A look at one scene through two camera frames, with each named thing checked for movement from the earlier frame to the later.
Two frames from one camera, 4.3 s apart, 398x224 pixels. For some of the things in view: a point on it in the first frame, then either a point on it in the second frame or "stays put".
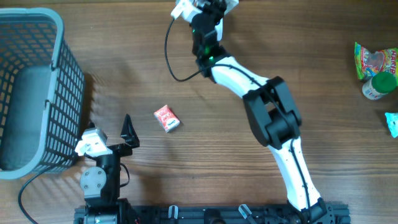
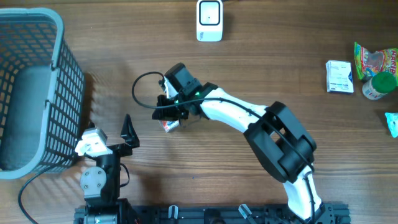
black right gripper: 217,12 to 162,111
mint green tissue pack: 392,119 stays put
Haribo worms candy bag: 368,64 stays put
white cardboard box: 231,4 to 339,78
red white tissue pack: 166,118 stays put
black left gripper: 131,139 stays put
